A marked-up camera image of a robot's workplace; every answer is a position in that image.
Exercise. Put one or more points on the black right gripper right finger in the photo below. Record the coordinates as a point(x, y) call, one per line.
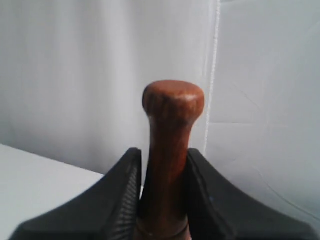
point(217, 210)

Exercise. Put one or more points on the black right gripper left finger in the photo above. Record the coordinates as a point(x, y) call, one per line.
point(106, 211)

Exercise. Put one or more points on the brown wooden cylinder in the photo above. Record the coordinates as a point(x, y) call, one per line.
point(172, 108)

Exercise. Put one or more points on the white backdrop cloth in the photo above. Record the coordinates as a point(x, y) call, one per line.
point(72, 74)

